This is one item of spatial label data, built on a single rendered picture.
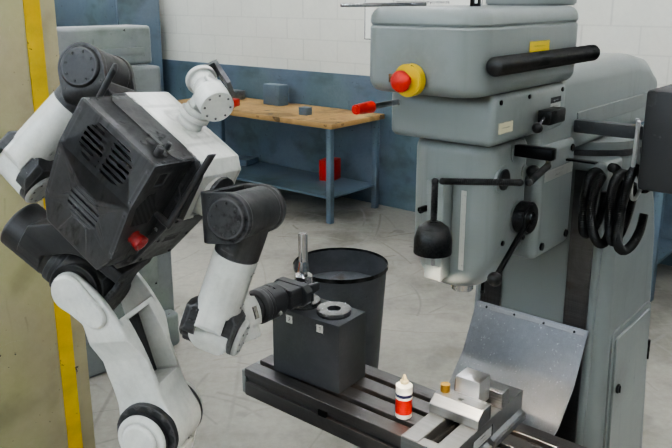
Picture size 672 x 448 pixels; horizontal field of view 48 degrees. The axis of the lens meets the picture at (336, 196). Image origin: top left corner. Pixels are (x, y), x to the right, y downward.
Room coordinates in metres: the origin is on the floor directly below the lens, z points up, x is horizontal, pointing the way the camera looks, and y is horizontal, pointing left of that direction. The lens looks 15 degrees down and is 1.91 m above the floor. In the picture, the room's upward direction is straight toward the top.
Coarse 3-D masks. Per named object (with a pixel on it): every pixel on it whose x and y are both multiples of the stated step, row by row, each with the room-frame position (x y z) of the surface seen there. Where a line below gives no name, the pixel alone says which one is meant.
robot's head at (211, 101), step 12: (192, 72) 1.50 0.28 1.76; (204, 72) 1.50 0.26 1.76; (192, 84) 1.49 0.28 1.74; (204, 84) 1.45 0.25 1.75; (216, 84) 1.45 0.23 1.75; (192, 96) 1.48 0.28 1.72; (204, 96) 1.43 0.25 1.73; (216, 96) 1.43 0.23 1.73; (228, 96) 1.44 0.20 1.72; (192, 108) 1.47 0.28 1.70; (204, 108) 1.42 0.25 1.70; (216, 108) 1.44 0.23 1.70; (228, 108) 1.45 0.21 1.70; (204, 120) 1.48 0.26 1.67; (216, 120) 1.45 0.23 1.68
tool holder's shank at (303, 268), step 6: (300, 234) 1.86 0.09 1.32; (306, 234) 1.86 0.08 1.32; (300, 240) 1.85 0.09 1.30; (306, 240) 1.86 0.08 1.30; (300, 246) 1.85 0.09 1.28; (306, 246) 1.86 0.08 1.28; (300, 252) 1.85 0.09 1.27; (306, 252) 1.86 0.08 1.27; (300, 258) 1.85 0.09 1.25; (306, 258) 1.86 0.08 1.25; (300, 264) 1.85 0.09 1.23; (306, 264) 1.85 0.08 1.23; (300, 270) 1.85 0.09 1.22; (306, 270) 1.85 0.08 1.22
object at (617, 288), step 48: (624, 144) 1.85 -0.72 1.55; (576, 192) 1.79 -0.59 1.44; (576, 240) 1.79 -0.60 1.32; (624, 240) 1.83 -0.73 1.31; (480, 288) 1.96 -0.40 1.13; (528, 288) 1.87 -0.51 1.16; (576, 288) 1.78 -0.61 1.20; (624, 288) 1.85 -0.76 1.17; (624, 336) 1.83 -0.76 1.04; (576, 384) 1.77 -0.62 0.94; (624, 384) 1.86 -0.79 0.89; (576, 432) 1.76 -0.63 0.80; (624, 432) 1.88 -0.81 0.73
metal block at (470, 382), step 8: (456, 376) 1.55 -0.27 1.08; (464, 376) 1.54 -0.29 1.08; (472, 376) 1.54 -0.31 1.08; (480, 376) 1.54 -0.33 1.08; (488, 376) 1.54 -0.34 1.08; (456, 384) 1.55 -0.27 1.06; (464, 384) 1.53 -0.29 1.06; (472, 384) 1.52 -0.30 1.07; (480, 384) 1.51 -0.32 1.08; (488, 384) 1.54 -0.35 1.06; (464, 392) 1.53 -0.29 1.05; (472, 392) 1.52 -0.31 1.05; (480, 392) 1.51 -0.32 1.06; (488, 392) 1.55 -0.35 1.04
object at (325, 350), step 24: (288, 312) 1.82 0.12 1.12; (312, 312) 1.81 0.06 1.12; (336, 312) 1.78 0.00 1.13; (360, 312) 1.81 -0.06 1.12; (288, 336) 1.82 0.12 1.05; (312, 336) 1.77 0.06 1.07; (336, 336) 1.72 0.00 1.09; (360, 336) 1.80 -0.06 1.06; (288, 360) 1.82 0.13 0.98; (312, 360) 1.77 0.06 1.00; (336, 360) 1.72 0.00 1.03; (360, 360) 1.80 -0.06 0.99; (336, 384) 1.72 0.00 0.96
